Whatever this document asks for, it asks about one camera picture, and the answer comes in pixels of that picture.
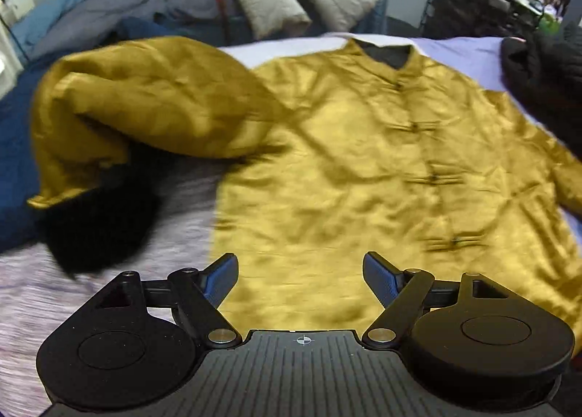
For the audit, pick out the gold satin jacket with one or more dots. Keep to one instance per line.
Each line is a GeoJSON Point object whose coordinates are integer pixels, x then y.
{"type": "Point", "coordinates": [472, 186]}

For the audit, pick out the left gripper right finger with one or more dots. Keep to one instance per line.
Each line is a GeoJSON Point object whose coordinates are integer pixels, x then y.
{"type": "Point", "coordinates": [402, 294]}

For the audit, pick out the blue pillow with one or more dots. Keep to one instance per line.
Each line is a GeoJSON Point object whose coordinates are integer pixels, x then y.
{"type": "Point", "coordinates": [34, 26]}

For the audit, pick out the black puffer jacket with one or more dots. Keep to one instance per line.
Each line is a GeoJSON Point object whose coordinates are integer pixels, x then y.
{"type": "Point", "coordinates": [543, 73]}

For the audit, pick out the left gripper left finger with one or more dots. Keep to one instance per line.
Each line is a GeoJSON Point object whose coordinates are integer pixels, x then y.
{"type": "Point", "coordinates": [198, 295]}

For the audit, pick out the grey duvet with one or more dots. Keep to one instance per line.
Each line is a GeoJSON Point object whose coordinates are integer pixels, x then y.
{"type": "Point", "coordinates": [214, 22]}

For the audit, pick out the purple floral bed sheet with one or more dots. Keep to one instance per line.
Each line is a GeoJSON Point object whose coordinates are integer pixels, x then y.
{"type": "Point", "coordinates": [480, 59]}

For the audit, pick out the navy blue garment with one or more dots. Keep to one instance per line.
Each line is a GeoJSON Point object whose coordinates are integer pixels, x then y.
{"type": "Point", "coordinates": [18, 148]}

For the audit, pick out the black wire rack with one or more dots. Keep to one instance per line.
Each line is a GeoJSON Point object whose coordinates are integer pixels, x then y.
{"type": "Point", "coordinates": [446, 19]}

